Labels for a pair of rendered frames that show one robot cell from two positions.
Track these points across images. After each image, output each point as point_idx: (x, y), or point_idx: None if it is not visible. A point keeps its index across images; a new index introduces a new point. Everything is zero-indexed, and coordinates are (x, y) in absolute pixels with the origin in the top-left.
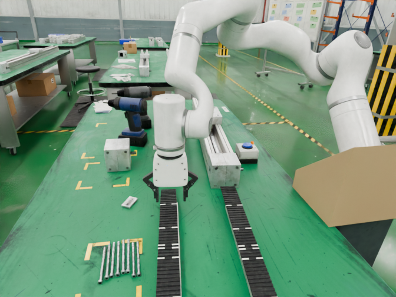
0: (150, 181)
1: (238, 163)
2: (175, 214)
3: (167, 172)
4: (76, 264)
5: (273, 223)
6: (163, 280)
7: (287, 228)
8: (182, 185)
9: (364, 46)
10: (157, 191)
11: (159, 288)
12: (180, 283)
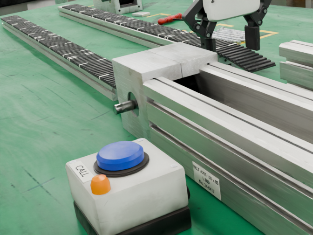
0: (260, 8)
1: (118, 58)
2: (198, 44)
3: None
4: (264, 28)
5: (42, 104)
6: (159, 27)
7: (18, 105)
8: (201, 16)
9: None
10: (247, 25)
11: (159, 25)
12: (144, 32)
